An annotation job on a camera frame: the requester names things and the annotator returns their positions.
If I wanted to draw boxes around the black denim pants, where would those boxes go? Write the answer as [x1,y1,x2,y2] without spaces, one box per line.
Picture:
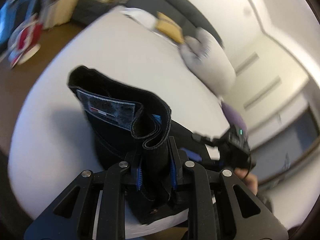
[68,66,208,224]

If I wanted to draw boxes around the right hand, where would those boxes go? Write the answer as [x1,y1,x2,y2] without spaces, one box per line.
[234,168,258,195]

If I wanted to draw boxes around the purple cushion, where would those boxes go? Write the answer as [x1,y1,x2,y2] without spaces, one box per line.
[221,101,248,137]

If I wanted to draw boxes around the white bed mattress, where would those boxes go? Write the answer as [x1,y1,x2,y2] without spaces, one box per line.
[9,6,229,219]

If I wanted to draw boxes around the rolled white duvet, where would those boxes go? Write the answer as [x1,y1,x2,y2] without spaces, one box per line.
[180,28,236,96]

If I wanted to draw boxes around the white wardrobe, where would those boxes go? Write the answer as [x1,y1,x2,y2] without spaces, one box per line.
[225,0,319,144]

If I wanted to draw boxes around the yellow cushion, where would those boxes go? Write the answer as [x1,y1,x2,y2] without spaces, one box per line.
[156,11,184,44]

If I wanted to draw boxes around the white pillow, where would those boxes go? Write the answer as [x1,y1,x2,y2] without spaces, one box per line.
[120,8,158,31]

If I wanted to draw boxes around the dark grey headboard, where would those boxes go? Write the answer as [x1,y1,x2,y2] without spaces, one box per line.
[121,0,223,46]

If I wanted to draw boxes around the cream curtain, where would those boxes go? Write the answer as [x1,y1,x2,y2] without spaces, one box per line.
[37,0,86,29]

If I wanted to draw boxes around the red bag with white rope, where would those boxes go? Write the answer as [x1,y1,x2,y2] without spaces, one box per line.
[8,13,42,68]

